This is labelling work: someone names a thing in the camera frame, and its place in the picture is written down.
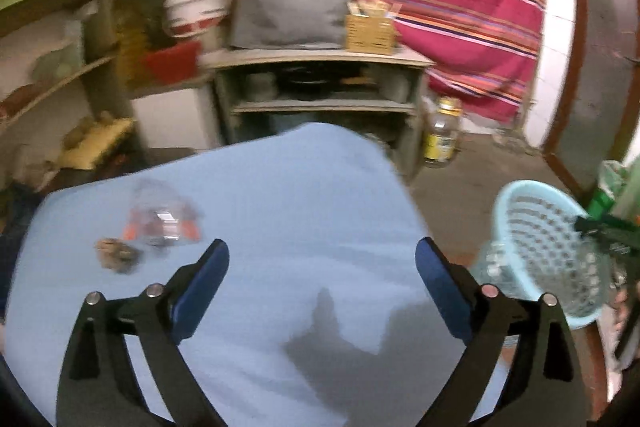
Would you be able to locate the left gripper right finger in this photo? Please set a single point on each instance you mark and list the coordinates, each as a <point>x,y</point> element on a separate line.
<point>445,283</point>

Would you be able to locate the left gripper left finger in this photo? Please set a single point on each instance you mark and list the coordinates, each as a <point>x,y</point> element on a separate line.
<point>192,289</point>

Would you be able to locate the green bin with bag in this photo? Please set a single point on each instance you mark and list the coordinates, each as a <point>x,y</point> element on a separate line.
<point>612,179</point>

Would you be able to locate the light blue plastic basket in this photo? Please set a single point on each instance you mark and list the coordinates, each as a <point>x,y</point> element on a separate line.
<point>535,249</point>

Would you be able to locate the clear orange plastic wrapper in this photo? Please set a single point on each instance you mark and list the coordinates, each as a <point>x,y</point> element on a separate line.
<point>161,217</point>

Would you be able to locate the brown crumpled scrap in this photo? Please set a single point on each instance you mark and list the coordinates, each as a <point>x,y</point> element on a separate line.
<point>116,255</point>

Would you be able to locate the wooden door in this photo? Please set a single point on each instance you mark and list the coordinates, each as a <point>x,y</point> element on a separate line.
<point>598,110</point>

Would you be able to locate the cooking oil bottle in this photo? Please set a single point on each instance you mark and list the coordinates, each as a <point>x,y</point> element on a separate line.
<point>442,131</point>

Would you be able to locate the white cabinet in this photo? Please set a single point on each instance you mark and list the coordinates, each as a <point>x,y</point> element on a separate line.
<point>184,118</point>

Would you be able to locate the yellow egg tray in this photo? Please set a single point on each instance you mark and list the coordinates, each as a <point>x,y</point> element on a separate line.
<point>100,141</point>

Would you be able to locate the grey wooden shelf cabinet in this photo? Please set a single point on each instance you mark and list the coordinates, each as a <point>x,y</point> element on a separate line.
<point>263,92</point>

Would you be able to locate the red plastic basin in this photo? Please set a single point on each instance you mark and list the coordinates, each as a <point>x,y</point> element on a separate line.
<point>173,65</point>

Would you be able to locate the black wok pan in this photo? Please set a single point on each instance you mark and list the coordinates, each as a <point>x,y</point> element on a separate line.
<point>307,84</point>

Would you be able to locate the large yellow oil jug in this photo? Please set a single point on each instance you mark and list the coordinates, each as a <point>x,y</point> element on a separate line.
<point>132,43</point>

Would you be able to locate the yellow chopstick holder box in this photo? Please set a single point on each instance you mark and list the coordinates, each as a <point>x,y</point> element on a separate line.
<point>370,34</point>

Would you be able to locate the white plastic bucket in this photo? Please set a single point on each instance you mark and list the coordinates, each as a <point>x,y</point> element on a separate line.
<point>189,18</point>

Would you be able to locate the wooden wall shelf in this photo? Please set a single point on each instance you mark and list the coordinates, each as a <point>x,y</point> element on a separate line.
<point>58,74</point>

